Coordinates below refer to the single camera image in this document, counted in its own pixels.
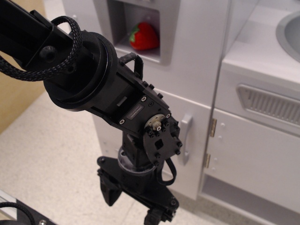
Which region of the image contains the lower brass hinge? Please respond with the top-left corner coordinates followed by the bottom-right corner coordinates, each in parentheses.
top-left (203, 153), bottom-right (210, 168)

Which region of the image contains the white toy fridge cabinet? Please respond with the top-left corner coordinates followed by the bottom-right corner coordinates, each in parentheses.
top-left (61, 0), bottom-right (232, 201)

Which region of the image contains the red toy strawberry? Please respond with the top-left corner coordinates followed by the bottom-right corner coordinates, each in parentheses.
top-left (129, 22), bottom-right (160, 51)

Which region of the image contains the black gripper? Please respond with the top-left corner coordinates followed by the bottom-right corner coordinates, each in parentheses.
top-left (97, 156), bottom-right (179, 225)

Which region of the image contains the upper brass hinge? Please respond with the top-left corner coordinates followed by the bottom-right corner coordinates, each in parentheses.
top-left (210, 118), bottom-right (217, 137)

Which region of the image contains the black braided cable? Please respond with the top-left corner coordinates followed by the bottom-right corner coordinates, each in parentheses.
top-left (0, 202), bottom-right (33, 225)

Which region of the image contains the grey fridge door handle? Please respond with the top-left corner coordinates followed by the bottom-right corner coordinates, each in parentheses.
top-left (178, 114), bottom-right (193, 165)

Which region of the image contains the brass hinge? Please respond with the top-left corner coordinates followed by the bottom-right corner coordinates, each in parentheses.
top-left (203, 153), bottom-right (210, 168)
top-left (210, 118), bottom-right (217, 137)

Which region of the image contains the white low fridge door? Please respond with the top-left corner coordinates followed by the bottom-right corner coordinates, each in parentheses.
top-left (93, 89), bottom-right (211, 200)

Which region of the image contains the white oven cabinet door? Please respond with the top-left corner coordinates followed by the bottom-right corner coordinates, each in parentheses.
top-left (205, 109), bottom-right (300, 212)

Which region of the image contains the white toy kitchen counter unit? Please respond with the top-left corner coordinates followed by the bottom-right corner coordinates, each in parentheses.
top-left (200, 0), bottom-right (300, 225)

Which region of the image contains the grey vent grille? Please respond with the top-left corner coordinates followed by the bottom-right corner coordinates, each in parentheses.
top-left (237, 84), bottom-right (300, 126)

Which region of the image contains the grey toy sink basin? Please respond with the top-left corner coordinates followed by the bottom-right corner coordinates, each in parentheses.
top-left (276, 11), bottom-right (300, 62)

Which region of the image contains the plywood panel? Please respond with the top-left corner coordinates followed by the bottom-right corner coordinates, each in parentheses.
top-left (0, 0), bottom-right (46, 134)

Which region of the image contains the aluminium frame rail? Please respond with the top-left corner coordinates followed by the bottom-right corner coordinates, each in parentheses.
top-left (0, 190), bottom-right (16, 203)

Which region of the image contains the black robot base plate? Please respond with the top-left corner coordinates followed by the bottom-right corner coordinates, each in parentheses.
top-left (0, 200), bottom-right (57, 225)

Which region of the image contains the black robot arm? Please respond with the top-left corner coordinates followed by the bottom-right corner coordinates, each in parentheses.
top-left (0, 0), bottom-right (182, 225)

